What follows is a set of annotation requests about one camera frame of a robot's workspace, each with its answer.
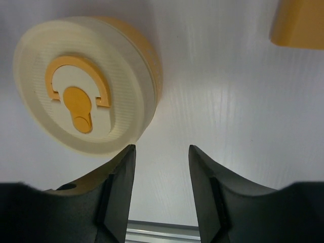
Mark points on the cream round lid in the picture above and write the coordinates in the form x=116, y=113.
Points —
x=85, y=84

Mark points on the aluminium frame rail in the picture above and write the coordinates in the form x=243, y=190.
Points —
x=141, y=231

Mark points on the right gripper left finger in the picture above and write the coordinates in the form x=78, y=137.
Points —
x=92, y=208

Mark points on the yellow rectangular cutlery case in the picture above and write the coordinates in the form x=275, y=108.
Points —
x=298, y=24

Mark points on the yellow round lunch box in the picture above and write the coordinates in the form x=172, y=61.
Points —
x=145, y=49

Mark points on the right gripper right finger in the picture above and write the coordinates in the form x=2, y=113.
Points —
x=231, y=208

